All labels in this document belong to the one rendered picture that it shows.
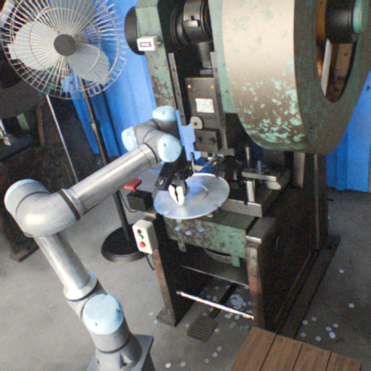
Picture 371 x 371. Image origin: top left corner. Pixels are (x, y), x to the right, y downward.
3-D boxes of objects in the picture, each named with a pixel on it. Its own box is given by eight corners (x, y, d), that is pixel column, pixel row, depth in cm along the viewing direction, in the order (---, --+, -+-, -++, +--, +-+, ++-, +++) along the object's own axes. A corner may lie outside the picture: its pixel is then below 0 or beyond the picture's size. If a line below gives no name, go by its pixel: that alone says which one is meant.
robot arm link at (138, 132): (135, 135, 122) (165, 123, 127) (117, 127, 130) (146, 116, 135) (140, 159, 126) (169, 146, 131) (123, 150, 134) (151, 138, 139)
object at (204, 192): (138, 203, 158) (138, 201, 158) (192, 168, 173) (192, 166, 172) (189, 229, 138) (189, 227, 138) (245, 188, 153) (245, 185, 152)
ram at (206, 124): (222, 154, 156) (211, 77, 142) (189, 150, 164) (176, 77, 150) (243, 135, 168) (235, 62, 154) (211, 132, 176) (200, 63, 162)
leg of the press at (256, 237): (280, 370, 173) (264, 188, 129) (255, 360, 180) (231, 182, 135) (340, 240, 237) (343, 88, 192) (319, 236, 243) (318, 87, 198)
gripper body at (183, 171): (194, 176, 149) (189, 146, 143) (182, 188, 143) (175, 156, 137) (177, 173, 153) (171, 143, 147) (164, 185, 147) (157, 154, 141)
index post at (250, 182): (253, 202, 158) (251, 180, 153) (246, 201, 160) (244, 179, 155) (256, 198, 160) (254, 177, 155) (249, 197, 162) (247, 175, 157)
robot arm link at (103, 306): (103, 358, 127) (90, 328, 120) (85, 332, 137) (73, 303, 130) (136, 335, 132) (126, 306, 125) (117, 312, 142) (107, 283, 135)
